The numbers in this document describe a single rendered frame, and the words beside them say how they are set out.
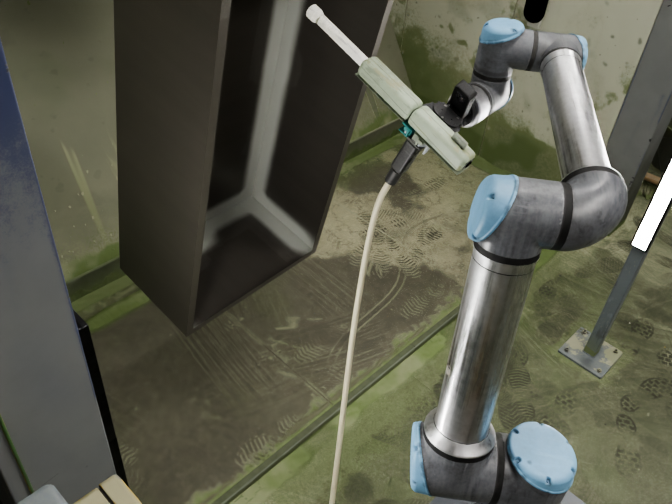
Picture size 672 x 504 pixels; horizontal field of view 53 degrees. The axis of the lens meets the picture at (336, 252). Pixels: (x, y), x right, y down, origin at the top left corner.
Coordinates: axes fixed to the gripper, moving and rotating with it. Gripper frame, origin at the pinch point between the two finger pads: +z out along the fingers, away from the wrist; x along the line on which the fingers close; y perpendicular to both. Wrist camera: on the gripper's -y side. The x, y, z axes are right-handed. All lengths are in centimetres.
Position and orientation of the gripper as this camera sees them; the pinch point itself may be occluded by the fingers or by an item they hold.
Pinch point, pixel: (416, 134)
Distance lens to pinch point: 144.1
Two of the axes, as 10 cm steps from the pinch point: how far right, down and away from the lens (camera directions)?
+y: -3.7, 5.2, 7.7
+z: -6.4, 4.6, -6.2
